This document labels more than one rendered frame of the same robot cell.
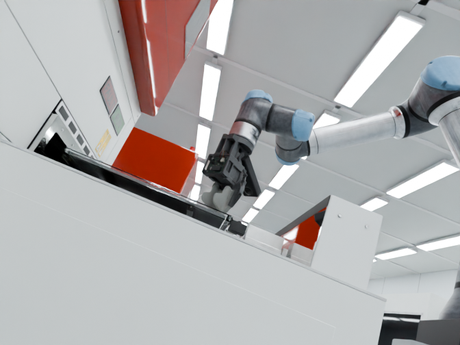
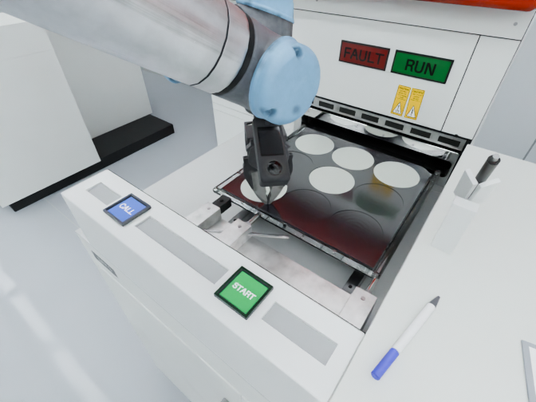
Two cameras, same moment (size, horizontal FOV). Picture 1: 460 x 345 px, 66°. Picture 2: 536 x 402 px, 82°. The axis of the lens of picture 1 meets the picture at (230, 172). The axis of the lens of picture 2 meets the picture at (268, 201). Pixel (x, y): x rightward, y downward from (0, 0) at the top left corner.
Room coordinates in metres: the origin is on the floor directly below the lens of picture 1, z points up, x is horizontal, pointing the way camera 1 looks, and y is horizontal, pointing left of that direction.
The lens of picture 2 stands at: (1.09, -0.38, 1.32)
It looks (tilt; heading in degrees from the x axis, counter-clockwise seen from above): 41 degrees down; 127
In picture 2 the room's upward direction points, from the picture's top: straight up
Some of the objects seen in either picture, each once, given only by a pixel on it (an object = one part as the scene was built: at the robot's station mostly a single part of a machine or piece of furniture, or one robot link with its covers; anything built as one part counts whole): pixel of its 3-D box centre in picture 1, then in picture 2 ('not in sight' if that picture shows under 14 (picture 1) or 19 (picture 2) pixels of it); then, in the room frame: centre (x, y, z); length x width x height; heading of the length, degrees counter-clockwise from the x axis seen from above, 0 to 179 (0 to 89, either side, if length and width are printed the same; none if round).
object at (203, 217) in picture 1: (153, 206); (331, 179); (0.87, 0.14, 0.90); 0.34 x 0.34 x 0.01; 89
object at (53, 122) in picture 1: (74, 172); (364, 140); (0.86, 0.35, 0.89); 0.44 x 0.02 x 0.10; 179
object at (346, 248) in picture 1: (294, 261); (187, 275); (0.80, -0.22, 0.89); 0.55 x 0.09 x 0.14; 179
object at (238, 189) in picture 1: (233, 189); (255, 167); (0.80, -0.02, 0.99); 0.05 x 0.02 x 0.09; 45
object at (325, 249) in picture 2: (220, 234); (284, 226); (0.87, -0.04, 0.90); 0.38 x 0.01 x 0.01; 179
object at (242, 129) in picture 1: (244, 137); not in sight; (0.80, 0.00, 1.13); 0.08 x 0.08 x 0.05
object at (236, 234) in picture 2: not in sight; (230, 239); (0.81, -0.12, 0.89); 0.08 x 0.03 x 0.03; 89
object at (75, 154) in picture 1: (148, 184); (266, 154); (0.69, 0.14, 0.90); 0.37 x 0.01 x 0.01; 89
